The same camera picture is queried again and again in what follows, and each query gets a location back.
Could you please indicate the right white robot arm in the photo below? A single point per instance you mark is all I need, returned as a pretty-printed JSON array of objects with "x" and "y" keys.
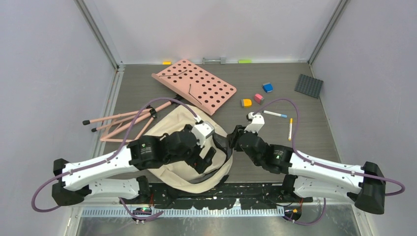
[{"x": 307, "y": 176}]

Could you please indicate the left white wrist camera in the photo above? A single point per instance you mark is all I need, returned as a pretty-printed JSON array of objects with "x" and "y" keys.
[{"x": 202, "y": 131}]

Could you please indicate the blue eraser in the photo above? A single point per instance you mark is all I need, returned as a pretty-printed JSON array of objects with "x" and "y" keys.
[{"x": 267, "y": 87}]

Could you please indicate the blue capped white marker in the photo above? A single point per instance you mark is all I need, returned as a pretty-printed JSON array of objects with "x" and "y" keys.
[{"x": 275, "y": 114}]

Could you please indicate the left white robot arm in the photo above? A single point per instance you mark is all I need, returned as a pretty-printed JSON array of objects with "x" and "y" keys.
[{"x": 84, "y": 180}]

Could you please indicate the dark grey studded plate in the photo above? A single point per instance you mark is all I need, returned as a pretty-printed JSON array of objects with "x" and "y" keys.
[{"x": 309, "y": 86}]

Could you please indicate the yellow eraser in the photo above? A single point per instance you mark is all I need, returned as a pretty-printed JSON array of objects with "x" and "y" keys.
[{"x": 246, "y": 103}]

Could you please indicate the metal wall bracket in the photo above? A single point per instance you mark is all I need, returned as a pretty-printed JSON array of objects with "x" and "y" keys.
[{"x": 221, "y": 60}]

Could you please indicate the yellow capped white marker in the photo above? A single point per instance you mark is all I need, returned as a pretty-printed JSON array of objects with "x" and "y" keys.
[{"x": 290, "y": 131}]

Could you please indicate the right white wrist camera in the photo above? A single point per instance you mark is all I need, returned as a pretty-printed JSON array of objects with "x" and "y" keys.
[{"x": 256, "y": 122}]

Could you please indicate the pink music stand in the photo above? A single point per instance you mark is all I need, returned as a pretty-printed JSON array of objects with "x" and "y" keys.
[{"x": 189, "y": 82}]

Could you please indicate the green tape piece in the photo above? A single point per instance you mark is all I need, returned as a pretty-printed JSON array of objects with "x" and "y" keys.
[{"x": 244, "y": 61}]

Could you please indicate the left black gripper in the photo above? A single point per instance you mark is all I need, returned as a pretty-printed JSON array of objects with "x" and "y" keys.
[{"x": 198, "y": 163}]

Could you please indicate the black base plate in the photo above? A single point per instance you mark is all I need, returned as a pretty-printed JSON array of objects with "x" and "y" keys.
[{"x": 250, "y": 195}]

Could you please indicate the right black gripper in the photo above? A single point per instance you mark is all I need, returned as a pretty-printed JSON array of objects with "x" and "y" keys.
[{"x": 233, "y": 137}]

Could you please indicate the pink eraser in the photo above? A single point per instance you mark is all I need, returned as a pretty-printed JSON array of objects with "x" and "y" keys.
[{"x": 259, "y": 98}]

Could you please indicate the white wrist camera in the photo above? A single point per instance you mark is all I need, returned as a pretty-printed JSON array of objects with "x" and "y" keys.
[
  {"x": 256, "y": 122},
  {"x": 202, "y": 131}
]

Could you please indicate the cream canvas backpack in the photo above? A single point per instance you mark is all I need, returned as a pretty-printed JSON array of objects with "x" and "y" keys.
[{"x": 180, "y": 175}]

